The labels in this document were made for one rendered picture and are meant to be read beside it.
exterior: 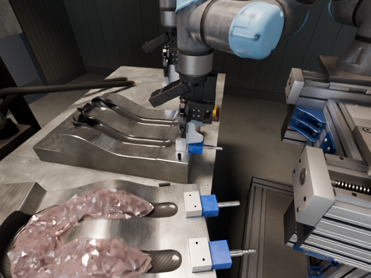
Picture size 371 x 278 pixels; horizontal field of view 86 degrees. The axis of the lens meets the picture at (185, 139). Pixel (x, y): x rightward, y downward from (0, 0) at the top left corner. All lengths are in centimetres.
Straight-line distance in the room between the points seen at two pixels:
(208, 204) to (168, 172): 16
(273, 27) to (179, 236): 41
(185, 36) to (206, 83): 11
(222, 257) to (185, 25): 43
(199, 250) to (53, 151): 53
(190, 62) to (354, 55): 58
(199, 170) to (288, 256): 75
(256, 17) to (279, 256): 109
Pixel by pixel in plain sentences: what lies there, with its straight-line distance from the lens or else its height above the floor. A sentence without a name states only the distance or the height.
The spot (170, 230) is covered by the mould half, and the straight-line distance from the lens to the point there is 47.
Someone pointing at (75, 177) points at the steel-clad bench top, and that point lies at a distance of 71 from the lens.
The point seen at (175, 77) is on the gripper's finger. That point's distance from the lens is 77.
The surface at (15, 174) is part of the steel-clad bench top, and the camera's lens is 82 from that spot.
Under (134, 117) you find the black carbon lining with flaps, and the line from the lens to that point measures 74.
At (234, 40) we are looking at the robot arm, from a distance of 35.
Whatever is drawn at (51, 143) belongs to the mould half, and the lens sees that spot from 77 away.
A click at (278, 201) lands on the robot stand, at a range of 140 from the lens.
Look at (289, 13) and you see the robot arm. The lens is 45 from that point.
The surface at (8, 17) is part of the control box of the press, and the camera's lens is 125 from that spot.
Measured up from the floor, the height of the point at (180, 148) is 90.
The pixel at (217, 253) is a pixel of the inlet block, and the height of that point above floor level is 87.
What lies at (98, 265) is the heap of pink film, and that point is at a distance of 41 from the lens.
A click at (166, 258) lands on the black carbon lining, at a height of 85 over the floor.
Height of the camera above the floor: 128
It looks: 39 degrees down
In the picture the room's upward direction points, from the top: straight up
